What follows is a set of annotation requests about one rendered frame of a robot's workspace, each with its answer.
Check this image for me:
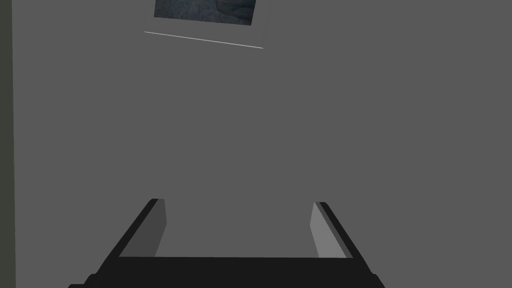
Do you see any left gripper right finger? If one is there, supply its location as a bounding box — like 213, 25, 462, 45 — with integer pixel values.
309, 201, 358, 259

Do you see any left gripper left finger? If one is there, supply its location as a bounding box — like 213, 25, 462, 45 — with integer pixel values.
113, 197, 168, 259

